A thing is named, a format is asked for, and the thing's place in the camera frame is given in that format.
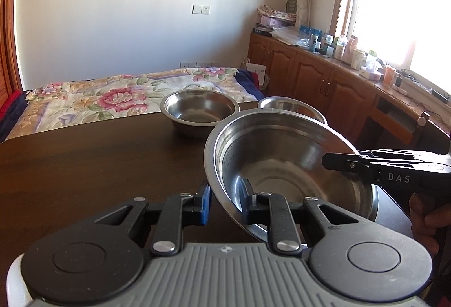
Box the white wall socket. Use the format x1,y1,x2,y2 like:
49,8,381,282
192,5,210,15

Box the floor power strip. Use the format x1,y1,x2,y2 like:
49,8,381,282
179,61,220,68

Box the large steel bowl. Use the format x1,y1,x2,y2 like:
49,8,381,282
203,109,378,241

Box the dark blue blanket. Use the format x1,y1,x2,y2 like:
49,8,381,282
0,92,28,141

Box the small steel bowl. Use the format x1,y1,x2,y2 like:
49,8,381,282
160,90,240,139

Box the floral bed quilt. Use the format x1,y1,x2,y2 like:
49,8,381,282
5,68,264,140

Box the floral white square plate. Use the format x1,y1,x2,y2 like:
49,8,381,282
6,254,32,307

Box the medium steel bowl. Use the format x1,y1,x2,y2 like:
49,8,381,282
258,96,328,125

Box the right hand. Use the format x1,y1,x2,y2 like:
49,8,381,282
409,193,451,256

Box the red pillow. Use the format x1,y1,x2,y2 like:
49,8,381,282
0,90,22,120

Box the wooden sideboard cabinet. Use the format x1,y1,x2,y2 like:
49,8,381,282
248,33,450,154

